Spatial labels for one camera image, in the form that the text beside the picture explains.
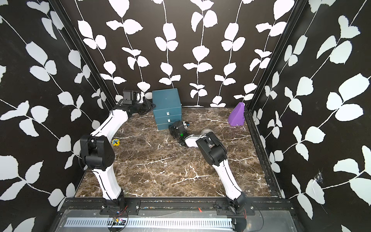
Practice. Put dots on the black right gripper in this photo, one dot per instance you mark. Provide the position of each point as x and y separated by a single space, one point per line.
171 128

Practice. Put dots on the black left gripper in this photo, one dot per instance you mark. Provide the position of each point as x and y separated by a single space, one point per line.
149 108

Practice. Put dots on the teal three-drawer cabinet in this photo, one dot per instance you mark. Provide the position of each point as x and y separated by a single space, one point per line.
168 108

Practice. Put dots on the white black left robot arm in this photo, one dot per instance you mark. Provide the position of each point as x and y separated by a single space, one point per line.
98 155

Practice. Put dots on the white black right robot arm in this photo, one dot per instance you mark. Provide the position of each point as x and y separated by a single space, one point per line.
215 155

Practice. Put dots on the clear tape roll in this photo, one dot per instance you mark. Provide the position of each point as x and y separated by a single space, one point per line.
205 131

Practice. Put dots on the small yellow blue ball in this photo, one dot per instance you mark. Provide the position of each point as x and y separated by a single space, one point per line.
115 142

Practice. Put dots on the purple wedge-shaped object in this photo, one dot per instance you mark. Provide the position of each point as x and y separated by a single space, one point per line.
236 117

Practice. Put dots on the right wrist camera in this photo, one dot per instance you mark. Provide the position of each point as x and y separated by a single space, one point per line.
186 124

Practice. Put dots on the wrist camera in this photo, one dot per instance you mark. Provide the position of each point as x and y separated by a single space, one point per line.
131 97
186 124

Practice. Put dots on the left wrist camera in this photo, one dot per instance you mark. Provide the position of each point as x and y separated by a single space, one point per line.
131 97

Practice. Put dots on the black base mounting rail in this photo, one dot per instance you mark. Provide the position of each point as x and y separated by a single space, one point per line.
218 204

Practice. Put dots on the white perforated rail strip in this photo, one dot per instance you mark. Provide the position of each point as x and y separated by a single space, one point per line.
143 222

